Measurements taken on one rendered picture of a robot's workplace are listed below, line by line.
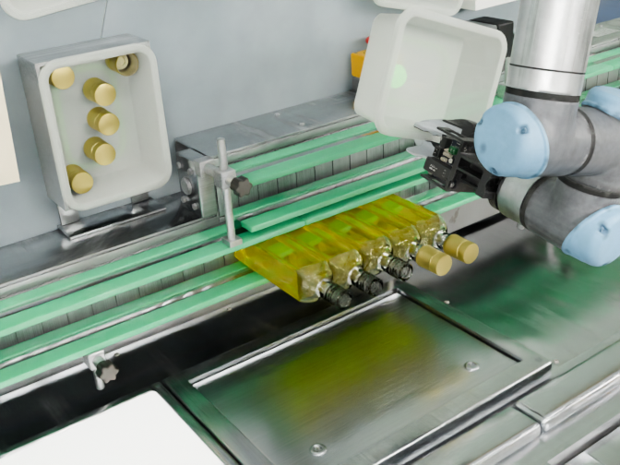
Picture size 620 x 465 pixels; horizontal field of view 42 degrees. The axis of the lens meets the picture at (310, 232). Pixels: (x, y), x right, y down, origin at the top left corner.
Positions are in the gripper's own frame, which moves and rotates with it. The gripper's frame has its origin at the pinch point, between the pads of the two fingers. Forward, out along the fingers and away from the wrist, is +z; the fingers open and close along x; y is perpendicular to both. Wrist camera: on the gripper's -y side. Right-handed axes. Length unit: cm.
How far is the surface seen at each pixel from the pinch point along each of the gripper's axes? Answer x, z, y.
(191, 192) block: 20.3, 22.3, 21.8
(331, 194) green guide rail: 16.1, 13.6, 1.2
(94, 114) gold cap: 11.7, 30.2, 36.4
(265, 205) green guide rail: 19.9, 17.2, 11.0
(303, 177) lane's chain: 16.2, 20.6, 2.2
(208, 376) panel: 42.4, 4.1, 22.6
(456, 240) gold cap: 15.2, -5.0, -9.6
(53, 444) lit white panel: 49, 3, 46
